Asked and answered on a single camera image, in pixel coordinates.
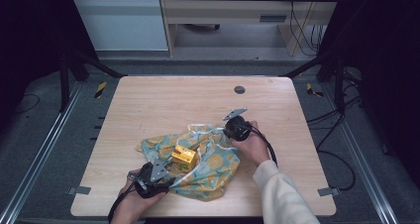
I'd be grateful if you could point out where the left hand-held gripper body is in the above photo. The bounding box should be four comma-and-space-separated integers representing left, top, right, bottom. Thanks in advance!
133, 159, 176, 198

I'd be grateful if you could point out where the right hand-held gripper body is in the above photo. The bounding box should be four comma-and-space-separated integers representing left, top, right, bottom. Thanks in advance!
222, 107, 253, 143

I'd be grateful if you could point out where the yellow box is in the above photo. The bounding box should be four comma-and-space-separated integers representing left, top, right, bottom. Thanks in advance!
170, 144, 199, 172

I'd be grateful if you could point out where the teal orange-print garment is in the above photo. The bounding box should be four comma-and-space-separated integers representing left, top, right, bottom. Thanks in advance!
136, 122, 242, 203

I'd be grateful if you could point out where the person's right hand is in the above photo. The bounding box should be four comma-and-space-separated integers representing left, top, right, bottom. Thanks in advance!
231, 120, 271, 168

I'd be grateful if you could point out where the person's left hand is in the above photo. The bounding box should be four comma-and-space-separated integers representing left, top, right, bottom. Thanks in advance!
110, 168, 166, 224

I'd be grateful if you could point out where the person's right cream sleeve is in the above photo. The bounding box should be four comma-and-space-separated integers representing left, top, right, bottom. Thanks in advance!
252, 159, 322, 224

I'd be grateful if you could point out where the yellow black striped tape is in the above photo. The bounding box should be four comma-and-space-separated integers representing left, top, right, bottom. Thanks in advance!
94, 81, 108, 99
305, 82, 325, 98

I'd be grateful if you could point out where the black metal stand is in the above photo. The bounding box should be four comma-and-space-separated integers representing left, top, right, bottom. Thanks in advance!
281, 51, 347, 115
58, 48, 127, 113

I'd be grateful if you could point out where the light wooden desk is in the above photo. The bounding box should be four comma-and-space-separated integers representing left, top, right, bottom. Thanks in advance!
157, 0, 345, 57

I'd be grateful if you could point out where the white cabinet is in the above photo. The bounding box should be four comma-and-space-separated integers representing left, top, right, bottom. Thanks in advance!
66, 0, 169, 52

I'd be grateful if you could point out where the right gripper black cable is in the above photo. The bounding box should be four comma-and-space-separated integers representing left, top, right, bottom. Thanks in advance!
247, 124, 279, 168

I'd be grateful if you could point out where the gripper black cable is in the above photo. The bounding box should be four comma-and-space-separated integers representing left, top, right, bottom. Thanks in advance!
107, 179, 137, 224
247, 124, 279, 168

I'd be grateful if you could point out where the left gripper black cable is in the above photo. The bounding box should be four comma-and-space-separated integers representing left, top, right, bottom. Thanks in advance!
107, 179, 137, 224

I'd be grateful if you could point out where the grey metal table bracket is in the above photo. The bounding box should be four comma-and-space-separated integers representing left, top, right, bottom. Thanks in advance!
317, 186, 342, 197
66, 185, 92, 196

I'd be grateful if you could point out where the black floor cable bundle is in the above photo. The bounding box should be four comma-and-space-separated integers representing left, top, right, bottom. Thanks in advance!
306, 67, 364, 149

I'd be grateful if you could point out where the aluminium floor rail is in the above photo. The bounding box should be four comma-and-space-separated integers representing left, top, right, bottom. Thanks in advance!
321, 83, 401, 224
0, 80, 84, 224

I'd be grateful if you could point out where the hanging black cable bundle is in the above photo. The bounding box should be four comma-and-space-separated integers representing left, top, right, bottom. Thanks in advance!
288, 0, 327, 57

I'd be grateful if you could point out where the black looped cable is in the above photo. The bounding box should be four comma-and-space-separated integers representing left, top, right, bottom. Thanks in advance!
316, 149, 358, 192

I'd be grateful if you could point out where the thin black floor cable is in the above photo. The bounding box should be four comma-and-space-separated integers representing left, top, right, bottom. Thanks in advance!
18, 92, 42, 115

